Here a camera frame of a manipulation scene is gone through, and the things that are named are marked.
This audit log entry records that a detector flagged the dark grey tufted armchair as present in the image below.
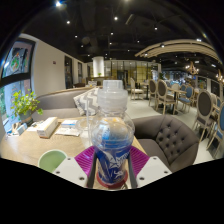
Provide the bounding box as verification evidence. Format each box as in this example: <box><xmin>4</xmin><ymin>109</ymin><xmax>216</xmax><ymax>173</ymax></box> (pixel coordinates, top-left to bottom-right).
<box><xmin>131</xmin><ymin>114</ymin><xmax>200</xmax><ymax>174</ymax></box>

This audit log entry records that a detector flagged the grey white chevron cushion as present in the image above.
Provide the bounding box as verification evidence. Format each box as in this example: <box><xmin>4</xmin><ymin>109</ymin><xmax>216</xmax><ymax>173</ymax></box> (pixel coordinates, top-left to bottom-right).
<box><xmin>73</xmin><ymin>87</ymin><xmax>101</xmax><ymax>117</ymax></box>

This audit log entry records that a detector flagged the green potted plant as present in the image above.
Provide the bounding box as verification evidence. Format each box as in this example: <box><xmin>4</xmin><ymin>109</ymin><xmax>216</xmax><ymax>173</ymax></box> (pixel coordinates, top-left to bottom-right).
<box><xmin>10</xmin><ymin>89</ymin><xmax>44</xmax><ymax>126</ymax></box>

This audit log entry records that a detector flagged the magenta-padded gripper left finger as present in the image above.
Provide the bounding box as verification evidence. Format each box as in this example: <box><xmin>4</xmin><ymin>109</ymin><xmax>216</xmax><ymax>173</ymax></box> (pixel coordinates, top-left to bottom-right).
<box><xmin>52</xmin><ymin>145</ymin><xmax>98</xmax><ymax>190</ymax></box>

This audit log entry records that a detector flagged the small blue white packet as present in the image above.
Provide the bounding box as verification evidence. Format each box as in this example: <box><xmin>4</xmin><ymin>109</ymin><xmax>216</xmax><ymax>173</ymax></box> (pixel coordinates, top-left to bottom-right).
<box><xmin>60</xmin><ymin>119</ymin><xmax>78</xmax><ymax>129</ymax></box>

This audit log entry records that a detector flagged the grey wood-trimmed sofa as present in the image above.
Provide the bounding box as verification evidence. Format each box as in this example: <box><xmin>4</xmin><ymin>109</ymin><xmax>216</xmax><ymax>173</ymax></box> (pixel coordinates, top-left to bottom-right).
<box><xmin>31</xmin><ymin>85</ymin><xmax>104</xmax><ymax>123</ymax></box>

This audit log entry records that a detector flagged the white round pillar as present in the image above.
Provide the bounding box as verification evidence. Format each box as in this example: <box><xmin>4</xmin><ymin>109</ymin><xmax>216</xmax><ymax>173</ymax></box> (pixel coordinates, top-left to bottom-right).
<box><xmin>92</xmin><ymin>55</ymin><xmax>105</xmax><ymax>78</ymax></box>

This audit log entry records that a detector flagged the pale green mug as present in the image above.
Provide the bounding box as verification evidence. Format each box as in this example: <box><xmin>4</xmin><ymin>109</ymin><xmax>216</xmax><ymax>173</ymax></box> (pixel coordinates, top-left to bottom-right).
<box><xmin>37</xmin><ymin>148</ymin><xmax>69</xmax><ymax>174</ymax></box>

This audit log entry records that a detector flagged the small blue tissue box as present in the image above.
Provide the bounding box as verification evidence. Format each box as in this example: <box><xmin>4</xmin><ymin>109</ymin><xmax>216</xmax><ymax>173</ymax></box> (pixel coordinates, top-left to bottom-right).
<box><xmin>16</xmin><ymin>123</ymin><xmax>28</xmax><ymax>135</ymax></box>

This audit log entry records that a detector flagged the group of dining chairs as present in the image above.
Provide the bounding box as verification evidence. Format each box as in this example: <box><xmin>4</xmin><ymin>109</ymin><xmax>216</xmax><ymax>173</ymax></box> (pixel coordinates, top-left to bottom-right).
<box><xmin>128</xmin><ymin>77</ymin><xmax>224</xmax><ymax>158</ymax></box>

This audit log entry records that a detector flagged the black-framed illustrated wall panel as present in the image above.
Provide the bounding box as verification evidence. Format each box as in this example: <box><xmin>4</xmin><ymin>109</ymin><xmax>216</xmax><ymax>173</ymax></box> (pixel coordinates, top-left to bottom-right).
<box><xmin>0</xmin><ymin>38</ymin><xmax>36</xmax><ymax>118</ymax></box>

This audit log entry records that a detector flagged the clear blue-labelled water bottle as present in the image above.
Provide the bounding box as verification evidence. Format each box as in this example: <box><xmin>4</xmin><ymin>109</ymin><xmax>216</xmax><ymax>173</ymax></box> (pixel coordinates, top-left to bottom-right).
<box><xmin>89</xmin><ymin>79</ymin><xmax>136</xmax><ymax>186</ymax></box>

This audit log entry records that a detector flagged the thick white book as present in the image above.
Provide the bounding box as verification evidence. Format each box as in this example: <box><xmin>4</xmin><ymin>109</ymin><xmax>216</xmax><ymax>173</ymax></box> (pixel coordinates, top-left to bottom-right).
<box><xmin>36</xmin><ymin>116</ymin><xmax>59</xmax><ymax>139</ymax></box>

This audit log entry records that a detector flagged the group of ceiling spotlights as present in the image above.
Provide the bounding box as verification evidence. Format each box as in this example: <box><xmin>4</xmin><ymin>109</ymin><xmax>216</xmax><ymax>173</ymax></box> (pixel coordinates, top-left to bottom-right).
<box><xmin>54</xmin><ymin>0</ymin><xmax>208</xmax><ymax>44</ymax></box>

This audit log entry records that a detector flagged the white paper leaflet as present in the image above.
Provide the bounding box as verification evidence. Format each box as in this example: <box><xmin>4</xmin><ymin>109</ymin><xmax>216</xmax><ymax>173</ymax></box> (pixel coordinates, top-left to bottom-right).
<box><xmin>54</xmin><ymin>127</ymin><xmax>83</xmax><ymax>137</ymax></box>

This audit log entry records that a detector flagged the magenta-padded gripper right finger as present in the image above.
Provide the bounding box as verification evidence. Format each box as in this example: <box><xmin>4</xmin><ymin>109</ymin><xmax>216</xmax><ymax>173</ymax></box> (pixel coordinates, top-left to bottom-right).
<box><xmin>126</xmin><ymin>145</ymin><xmax>173</xmax><ymax>190</ymax></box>

